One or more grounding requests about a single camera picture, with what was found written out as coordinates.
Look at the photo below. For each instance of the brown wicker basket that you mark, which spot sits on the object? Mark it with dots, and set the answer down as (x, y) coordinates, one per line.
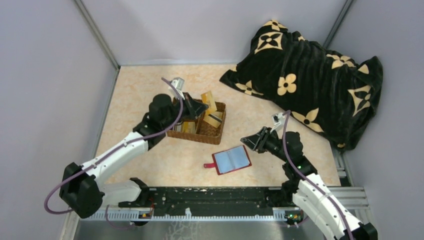
(205, 133)

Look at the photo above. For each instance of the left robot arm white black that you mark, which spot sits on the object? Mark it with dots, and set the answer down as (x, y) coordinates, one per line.
(84, 189)

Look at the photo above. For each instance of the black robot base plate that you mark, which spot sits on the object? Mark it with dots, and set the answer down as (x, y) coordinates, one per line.
(217, 202)

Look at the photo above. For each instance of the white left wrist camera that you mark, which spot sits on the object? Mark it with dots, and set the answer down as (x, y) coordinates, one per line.
(176, 88)

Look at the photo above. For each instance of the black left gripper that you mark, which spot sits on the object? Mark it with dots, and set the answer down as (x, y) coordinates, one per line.
(187, 104)

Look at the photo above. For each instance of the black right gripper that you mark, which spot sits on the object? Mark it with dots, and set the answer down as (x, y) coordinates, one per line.
(261, 140)

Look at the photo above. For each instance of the black floral blanket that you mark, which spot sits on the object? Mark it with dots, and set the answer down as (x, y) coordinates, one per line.
(326, 91)

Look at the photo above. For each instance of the red leather card holder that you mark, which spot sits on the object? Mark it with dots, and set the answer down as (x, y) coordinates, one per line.
(230, 160)

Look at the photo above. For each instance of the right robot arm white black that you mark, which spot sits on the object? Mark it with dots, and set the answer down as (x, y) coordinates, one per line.
(306, 189)

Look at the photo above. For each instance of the aluminium frame rail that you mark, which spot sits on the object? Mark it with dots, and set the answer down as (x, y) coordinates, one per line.
(114, 213)

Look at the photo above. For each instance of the cards in lower compartment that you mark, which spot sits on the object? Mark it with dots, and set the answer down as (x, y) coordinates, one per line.
(178, 127)

